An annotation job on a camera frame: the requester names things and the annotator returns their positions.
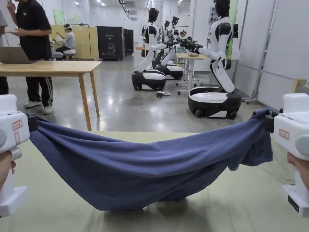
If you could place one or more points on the narrow black crate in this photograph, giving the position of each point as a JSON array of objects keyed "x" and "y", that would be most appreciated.
[{"x": 129, "y": 42}]

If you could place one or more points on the pale wooden board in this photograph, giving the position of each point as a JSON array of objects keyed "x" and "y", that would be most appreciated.
[{"x": 299, "y": 87}]

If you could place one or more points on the white and black humanoid robot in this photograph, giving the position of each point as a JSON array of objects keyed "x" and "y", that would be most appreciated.
[
  {"x": 221, "y": 36},
  {"x": 150, "y": 33},
  {"x": 172, "y": 65}
]

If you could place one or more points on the bed with pale green sheet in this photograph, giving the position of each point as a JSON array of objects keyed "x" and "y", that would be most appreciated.
[{"x": 241, "y": 207}]

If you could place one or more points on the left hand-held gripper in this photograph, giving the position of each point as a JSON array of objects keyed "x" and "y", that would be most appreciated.
[{"x": 12, "y": 135}]

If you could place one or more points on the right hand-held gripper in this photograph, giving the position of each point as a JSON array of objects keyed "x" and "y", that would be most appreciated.
[{"x": 292, "y": 125}]

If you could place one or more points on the large black crate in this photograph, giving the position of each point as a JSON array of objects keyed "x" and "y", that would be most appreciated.
[{"x": 111, "y": 43}]

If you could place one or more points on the white-legged wooden desk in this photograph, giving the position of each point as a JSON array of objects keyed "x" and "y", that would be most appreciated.
[{"x": 190, "y": 60}]

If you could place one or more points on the person's right hand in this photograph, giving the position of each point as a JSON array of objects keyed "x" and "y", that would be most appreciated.
[{"x": 303, "y": 169}]

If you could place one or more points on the dark blue shirt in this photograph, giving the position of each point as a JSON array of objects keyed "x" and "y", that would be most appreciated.
[{"x": 135, "y": 169}]

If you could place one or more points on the person's left hand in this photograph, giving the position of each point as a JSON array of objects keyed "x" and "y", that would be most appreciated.
[{"x": 5, "y": 166}]

